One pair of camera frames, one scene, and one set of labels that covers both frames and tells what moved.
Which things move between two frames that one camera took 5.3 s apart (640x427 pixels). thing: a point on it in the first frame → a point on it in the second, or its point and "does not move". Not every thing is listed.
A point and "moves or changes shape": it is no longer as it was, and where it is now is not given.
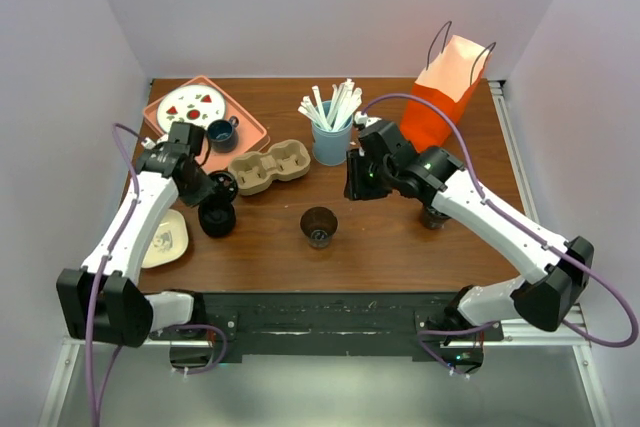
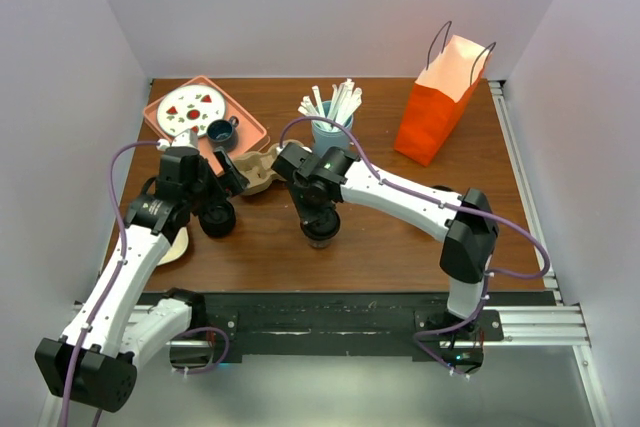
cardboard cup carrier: (252, 173) does not move
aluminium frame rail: (575, 332) does not move
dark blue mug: (222, 135) does not move
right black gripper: (355, 188) → (301, 210)
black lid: (226, 186) moves or changes shape
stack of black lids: (217, 215) does not move
